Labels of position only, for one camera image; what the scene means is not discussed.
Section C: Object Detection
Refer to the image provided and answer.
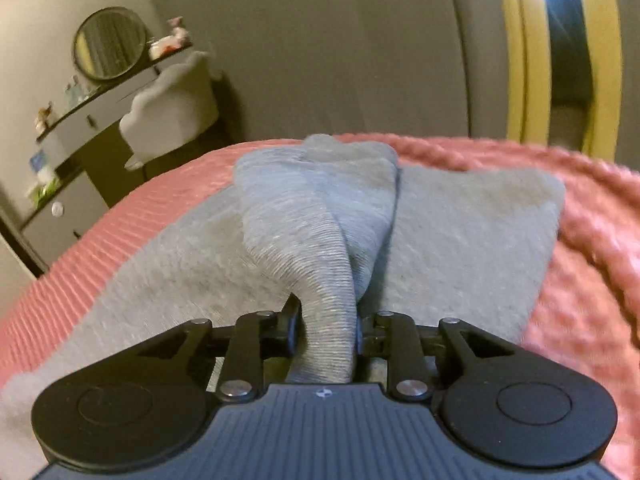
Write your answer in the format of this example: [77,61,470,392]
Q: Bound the grey sweatpants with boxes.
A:
[1,136,565,479]

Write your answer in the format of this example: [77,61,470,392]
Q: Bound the pink ribbed bed blanket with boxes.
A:
[1,134,639,479]

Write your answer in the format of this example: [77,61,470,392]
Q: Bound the grey drawer cabinet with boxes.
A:
[22,172,108,266]

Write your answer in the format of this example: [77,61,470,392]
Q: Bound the grey upholstered chair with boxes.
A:
[118,51,219,171]

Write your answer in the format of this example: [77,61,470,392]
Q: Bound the grey vanity desk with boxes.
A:
[32,43,237,212]

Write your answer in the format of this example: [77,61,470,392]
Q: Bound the grey curtain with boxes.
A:
[152,0,508,140]

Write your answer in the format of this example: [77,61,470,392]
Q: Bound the pink plush toy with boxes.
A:
[149,16,192,61]

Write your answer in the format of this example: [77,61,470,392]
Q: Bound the round wall mirror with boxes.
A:
[72,6,148,82]

